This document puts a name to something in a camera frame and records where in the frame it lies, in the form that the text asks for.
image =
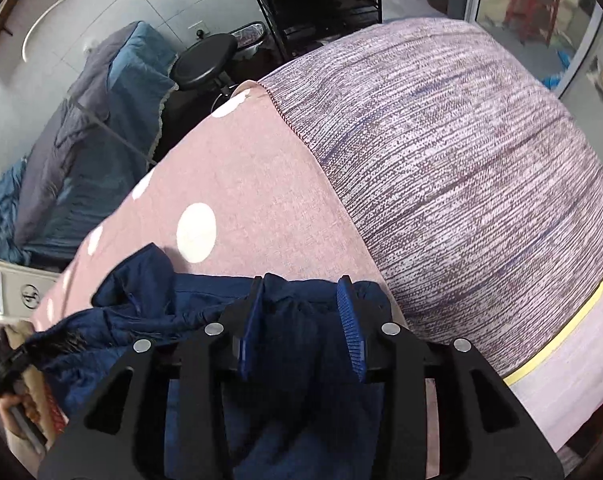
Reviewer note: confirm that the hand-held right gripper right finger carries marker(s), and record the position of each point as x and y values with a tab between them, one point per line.
351	330

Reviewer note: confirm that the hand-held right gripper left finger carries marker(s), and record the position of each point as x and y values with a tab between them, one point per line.
246	340

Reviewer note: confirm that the navy blue jacket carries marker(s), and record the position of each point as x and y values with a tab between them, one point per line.
291	410

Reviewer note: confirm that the person's left hand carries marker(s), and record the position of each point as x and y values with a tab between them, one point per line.
11	417

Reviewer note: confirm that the white appliance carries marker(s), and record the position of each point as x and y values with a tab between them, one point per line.
31	290

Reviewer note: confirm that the pink polka dot blanket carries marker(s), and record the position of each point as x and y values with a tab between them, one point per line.
261	185

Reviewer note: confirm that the purple woven blanket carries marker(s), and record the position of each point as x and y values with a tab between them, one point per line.
456	160

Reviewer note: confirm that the blue grey quilt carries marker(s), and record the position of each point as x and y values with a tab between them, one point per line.
96	160

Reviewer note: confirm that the pale sheet with yellow trim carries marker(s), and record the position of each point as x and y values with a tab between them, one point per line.
581	360

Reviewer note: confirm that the black round stool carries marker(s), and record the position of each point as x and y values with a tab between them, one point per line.
201	60

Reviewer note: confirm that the blue plastic bag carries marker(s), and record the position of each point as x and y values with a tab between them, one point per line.
556	77

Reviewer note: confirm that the black metal shelf rack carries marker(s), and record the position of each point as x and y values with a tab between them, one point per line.
326	5

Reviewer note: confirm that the glass sliding door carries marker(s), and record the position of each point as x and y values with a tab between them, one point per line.
589	60

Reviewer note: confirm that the wall socket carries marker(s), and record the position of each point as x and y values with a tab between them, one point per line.
198	30

